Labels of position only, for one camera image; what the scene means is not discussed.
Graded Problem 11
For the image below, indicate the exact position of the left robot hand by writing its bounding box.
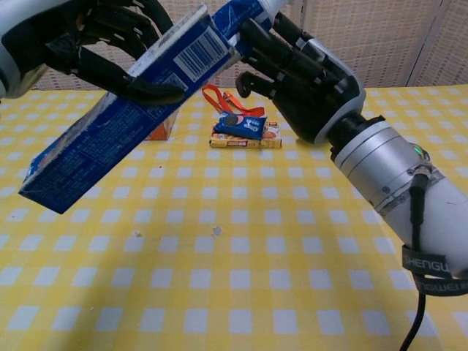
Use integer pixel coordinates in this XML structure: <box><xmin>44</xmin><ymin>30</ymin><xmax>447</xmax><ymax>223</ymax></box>
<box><xmin>0</xmin><ymin>0</ymin><xmax>186</xmax><ymax>107</ymax></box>

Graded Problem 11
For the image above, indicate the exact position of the yellow biscuit box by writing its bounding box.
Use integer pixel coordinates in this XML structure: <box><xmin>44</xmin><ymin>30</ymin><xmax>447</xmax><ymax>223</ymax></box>
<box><xmin>208</xmin><ymin>122</ymin><xmax>283</xmax><ymax>150</ymax></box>

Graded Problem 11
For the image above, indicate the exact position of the orange lanyard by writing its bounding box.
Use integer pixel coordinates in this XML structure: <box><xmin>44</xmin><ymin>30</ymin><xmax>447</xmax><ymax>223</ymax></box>
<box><xmin>202</xmin><ymin>83</ymin><xmax>266</xmax><ymax>118</ymax></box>

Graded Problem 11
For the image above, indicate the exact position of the blue cookie packet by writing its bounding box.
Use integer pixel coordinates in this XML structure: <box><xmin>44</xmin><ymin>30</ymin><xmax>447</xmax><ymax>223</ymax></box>
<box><xmin>213</xmin><ymin>112</ymin><xmax>268</xmax><ymax>140</ymax></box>

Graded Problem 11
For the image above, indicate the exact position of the black velcro strap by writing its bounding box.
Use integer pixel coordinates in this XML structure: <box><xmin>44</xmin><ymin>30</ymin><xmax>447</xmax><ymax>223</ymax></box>
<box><xmin>401</xmin><ymin>244</ymin><xmax>468</xmax><ymax>279</ymax></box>
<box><xmin>414</xmin><ymin>272</ymin><xmax>468</xmax><ymax>293</ymax></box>

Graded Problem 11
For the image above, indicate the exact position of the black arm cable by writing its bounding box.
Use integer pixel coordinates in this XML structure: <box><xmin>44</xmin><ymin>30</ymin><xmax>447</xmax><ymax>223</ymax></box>
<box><xmin>398</xmin><ymin>166</ymin><xmax>434</xmax><ymax>351</ymax></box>

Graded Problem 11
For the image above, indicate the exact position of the white blue toothpaste tube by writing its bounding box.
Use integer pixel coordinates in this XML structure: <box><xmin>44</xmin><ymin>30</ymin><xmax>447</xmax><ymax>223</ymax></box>
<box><xmin>211</xmin><ymin>0</ymin><xmax>290</xmax><ymax>48</ymax></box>

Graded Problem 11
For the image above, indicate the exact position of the blue toothpaste box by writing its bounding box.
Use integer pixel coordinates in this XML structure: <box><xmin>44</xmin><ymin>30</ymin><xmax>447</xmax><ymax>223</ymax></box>
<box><xmin>18</xmin><ymin>3</ymin><xmax>241</xmax><ymax>216</ymax></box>

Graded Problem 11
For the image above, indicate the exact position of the orange cardboard box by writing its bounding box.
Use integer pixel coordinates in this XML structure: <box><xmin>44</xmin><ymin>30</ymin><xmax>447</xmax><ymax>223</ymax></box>
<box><xmin>142</xmin><ymin>109</ymin><xmax>180</xmax><ymax>142</ymax></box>

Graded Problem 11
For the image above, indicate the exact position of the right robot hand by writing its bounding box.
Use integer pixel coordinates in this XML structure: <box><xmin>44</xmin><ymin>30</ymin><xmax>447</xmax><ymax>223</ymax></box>
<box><xmin>235</xmin><ymin>10</ymin><xmax>367</xmax><ymax>146</ymax></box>

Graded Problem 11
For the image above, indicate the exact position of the yellow checkered tablecloth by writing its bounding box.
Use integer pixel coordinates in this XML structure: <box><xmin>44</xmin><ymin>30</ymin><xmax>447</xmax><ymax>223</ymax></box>
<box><xmin>0</xmin><ymin>86</ymin><xmax>468</xmax><ymax>351</ymax></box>

